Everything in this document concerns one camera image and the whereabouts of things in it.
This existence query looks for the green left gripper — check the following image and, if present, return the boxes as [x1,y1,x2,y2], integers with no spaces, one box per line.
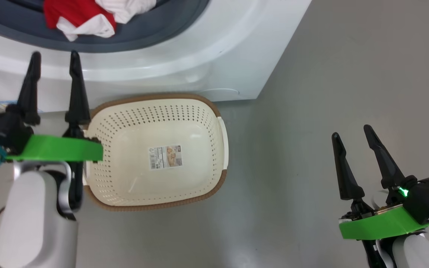
[5,50,104,163]

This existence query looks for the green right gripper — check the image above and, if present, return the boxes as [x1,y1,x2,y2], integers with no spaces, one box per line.
[331,124,429,241]

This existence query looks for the red and white garment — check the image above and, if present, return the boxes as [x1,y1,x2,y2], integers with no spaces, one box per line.
[43,0,158,42]

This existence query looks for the cream laundry basket brown rim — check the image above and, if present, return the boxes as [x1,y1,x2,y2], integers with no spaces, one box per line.
[83,93,229,212]

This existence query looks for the white front-load washing machine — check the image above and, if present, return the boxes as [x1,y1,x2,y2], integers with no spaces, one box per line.
[0,0,312,113]

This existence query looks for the blue energy label sticker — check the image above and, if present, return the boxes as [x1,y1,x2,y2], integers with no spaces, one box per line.
[0,99,44,113]

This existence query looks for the paper product label sticker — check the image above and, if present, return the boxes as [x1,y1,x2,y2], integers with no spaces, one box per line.
[148,145,183,171]

